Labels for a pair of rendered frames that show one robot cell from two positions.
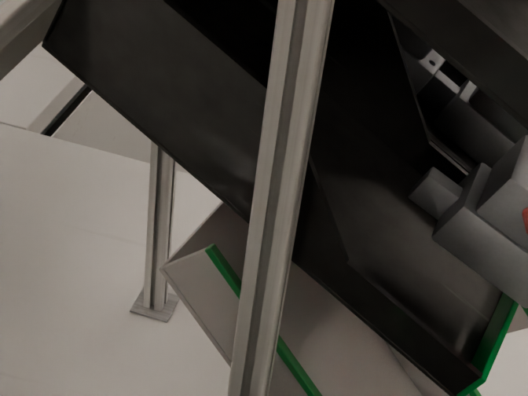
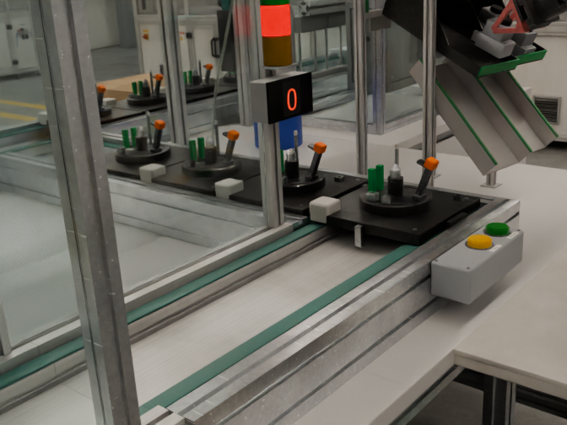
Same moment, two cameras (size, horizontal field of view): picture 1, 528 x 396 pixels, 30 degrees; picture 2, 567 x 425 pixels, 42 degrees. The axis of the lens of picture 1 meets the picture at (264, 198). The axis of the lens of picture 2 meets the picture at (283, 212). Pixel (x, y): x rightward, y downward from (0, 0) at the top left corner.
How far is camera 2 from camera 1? 124 cm
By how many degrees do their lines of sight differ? 31
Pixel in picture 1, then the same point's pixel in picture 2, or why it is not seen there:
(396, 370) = (488, 124)
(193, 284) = (417, 72)
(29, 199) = (389, 158)
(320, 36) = not seen: outside the picture
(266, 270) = (429, 48)
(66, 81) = (410, 137)
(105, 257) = (414, 168)
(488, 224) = (485, 34)
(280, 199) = (429, 24)
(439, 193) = (477, 34)
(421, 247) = (478, 58)
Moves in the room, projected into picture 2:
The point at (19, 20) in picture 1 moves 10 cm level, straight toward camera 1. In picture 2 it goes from (377, 13) to (375, 16)
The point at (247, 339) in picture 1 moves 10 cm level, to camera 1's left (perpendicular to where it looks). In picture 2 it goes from (425, 70) to (380, 69)
